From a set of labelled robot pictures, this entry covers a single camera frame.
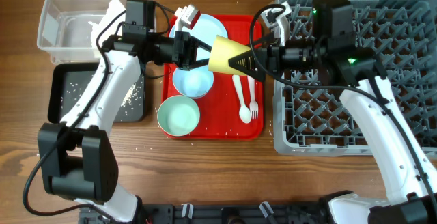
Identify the clear plastic bin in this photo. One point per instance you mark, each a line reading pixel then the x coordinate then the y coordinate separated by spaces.
pixel 68 28

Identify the light blue plate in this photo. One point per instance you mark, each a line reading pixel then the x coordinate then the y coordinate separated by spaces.
pixel 206 29

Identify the black plastic tray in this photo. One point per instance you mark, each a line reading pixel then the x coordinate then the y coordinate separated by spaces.
pixel 62 71

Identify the yellow cup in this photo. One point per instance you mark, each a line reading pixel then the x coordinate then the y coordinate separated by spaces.
pixel 222 51

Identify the light blue bowl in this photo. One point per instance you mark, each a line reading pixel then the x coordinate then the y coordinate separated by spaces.
pixel 195 83

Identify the grey dishwasher rack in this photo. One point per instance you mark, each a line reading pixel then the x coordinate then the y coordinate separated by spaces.
pixel 311 121

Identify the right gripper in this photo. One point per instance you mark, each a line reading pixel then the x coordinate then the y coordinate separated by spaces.
pixel 271 54

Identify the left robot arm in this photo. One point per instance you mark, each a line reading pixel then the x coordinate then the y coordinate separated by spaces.
pixel 77 162

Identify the mint green bowl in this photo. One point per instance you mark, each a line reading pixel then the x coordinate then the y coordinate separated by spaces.
pixel 178 115

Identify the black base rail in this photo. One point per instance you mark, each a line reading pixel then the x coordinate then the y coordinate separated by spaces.
pixel 301 212

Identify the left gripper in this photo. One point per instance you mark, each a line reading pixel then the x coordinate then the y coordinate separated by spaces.
pixel 185 50

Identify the white napkin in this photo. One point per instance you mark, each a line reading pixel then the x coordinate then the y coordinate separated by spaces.
pixel 109 15

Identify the rice and food scraps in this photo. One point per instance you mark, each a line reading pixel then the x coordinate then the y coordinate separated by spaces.
pixel 74 86

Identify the cream plastic spoon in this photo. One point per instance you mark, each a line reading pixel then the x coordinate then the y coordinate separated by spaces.
pixel 244 112

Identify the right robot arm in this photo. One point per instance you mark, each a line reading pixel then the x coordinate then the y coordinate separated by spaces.
pixel 364 89

